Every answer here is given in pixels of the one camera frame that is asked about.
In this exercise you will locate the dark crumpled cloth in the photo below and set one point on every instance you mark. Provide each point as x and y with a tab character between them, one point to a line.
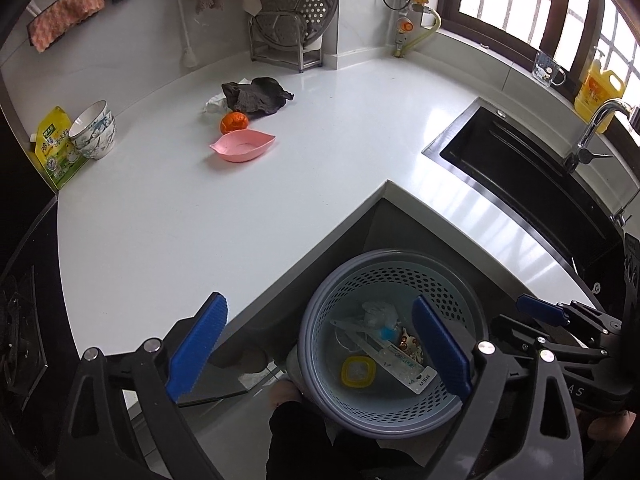
257	95

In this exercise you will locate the dark framed window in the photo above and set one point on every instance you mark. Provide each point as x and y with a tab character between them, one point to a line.
525	5

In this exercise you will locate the person's dark trouser leg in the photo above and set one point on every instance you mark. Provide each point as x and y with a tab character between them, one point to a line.
310	440

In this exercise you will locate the yellow detergent bottle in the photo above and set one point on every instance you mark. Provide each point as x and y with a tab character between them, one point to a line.
597	90

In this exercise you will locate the orange tangerine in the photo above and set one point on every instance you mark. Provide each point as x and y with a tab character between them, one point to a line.
234	122

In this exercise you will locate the clear glass mug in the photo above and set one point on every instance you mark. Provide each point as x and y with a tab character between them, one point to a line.
547	70

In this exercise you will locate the person's right hand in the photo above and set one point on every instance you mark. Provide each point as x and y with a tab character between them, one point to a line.
607	428

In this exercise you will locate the clear plastic bag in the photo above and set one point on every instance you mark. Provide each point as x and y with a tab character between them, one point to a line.
377	314

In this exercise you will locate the black gas stove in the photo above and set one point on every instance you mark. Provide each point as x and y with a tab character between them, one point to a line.
22	340

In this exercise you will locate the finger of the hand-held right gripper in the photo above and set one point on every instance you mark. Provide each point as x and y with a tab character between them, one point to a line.
515	332
542	310

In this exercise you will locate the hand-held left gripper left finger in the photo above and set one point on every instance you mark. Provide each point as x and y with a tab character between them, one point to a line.
195	347

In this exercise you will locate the pink fluffy cloth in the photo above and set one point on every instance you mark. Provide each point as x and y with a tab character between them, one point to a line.
65	12

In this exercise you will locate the pink leaf-shaped dish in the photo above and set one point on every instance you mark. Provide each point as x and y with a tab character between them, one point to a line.
240	146

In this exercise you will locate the chrome faucet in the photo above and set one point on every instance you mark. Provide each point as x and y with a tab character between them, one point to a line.
592	127

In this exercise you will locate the white toothbrush package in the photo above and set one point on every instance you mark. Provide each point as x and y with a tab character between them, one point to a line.
395	365

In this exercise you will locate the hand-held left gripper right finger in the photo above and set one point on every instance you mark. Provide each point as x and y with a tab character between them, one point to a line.
442	347

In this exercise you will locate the white crumpled paper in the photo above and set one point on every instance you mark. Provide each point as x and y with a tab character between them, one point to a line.
215	105

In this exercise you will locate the grey perforated plastic basket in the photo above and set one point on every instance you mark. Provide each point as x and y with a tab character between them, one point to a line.
390	410

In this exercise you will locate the metal dish rack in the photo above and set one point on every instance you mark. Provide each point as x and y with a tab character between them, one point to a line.
280	52

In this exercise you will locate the yellow green seasoning pouch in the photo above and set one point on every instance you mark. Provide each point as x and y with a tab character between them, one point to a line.
55	155

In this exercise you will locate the black kitchen sink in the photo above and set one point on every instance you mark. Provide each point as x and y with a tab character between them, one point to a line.
515	175

